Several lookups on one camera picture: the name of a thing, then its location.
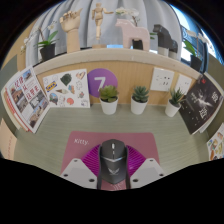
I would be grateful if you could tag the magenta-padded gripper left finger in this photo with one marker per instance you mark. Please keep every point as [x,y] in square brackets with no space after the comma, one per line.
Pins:
[78,170]

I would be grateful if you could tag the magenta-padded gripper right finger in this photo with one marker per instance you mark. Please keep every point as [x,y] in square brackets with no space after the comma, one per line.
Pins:
[148,170]

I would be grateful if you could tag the dark grey computer mouse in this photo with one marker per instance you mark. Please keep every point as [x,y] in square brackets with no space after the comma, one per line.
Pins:
[113,165]

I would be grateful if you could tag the pink mouse pad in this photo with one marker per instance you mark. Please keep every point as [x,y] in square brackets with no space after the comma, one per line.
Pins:
[140,141]

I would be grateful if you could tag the small succulent in white pot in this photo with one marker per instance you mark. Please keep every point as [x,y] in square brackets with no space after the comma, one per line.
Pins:
[138,106]
[109,106]
[172,108]

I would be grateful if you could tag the white sheet with colourful stickers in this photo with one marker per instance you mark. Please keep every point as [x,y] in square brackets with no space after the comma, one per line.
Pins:
[216,143]

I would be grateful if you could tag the beige card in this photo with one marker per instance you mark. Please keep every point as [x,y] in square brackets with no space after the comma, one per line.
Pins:
[6,140]

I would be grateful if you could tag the white card with drawings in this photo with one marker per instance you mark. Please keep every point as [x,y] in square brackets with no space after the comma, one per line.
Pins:
[66,88]

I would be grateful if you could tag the black book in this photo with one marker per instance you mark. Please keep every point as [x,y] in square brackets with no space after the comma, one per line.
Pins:
[200,105]

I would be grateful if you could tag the red and white magazine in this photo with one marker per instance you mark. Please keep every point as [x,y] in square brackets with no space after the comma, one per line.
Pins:
[28,98]

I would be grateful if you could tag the purple round disc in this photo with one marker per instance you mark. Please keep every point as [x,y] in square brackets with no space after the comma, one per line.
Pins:
[101,78]

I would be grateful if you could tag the white orchid in black pot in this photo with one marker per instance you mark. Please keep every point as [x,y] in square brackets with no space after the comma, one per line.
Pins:
[47,52]
[196,61]
[128,12]

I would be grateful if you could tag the beige wooden ledge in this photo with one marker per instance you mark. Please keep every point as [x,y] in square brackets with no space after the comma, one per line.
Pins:
[116,55]

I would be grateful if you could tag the green desk partition panel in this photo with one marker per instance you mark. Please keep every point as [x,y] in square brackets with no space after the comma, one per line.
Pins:
[6,70]
[218,71]

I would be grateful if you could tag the black horse figure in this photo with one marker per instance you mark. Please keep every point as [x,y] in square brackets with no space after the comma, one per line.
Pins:
[165,38]

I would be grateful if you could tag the wooden hand model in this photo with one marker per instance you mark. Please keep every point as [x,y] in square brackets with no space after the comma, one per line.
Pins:
[71,33]

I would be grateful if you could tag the wooden mannequin figure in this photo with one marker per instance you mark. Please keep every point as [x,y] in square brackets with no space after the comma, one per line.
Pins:
[98,20]

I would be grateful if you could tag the dark-framed window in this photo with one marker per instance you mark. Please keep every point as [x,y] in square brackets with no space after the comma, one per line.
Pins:
[186,23]

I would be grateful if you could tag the light grey curtain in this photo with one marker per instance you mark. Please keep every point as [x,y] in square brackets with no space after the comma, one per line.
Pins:
[146,13]

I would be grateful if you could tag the white wall socket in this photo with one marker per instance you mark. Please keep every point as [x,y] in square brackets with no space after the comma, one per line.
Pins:
[183,84]
[161,79]

